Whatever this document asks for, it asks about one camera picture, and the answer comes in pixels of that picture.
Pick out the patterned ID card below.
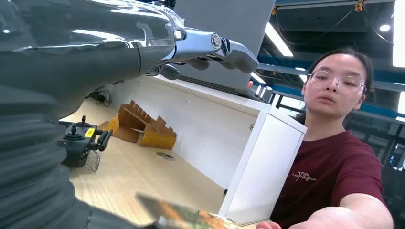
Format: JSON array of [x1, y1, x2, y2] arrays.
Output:
[[135, 193, 242, 229]]

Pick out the person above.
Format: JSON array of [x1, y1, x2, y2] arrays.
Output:
[[256, 47, 405, 229]]

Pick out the stepped wooden card rack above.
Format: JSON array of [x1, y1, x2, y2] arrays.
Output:
[[98, 100, 177, 150]]

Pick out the black remote controller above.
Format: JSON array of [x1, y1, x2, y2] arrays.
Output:
[[57, 115, 113, 172]]

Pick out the white desk shelf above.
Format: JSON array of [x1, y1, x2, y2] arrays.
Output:
[[109, 75, 308, 227]]

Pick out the clear-framed eyeglasses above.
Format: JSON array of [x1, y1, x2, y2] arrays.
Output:
[[307, 69, 368, 94]]

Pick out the ceiling light panel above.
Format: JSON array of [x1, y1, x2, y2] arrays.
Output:
[[264, 22, 294, 58], [393, 0, 405, 68]]

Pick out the black cable bundle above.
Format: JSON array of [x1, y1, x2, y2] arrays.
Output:
[[87, 89, 112, 107]]

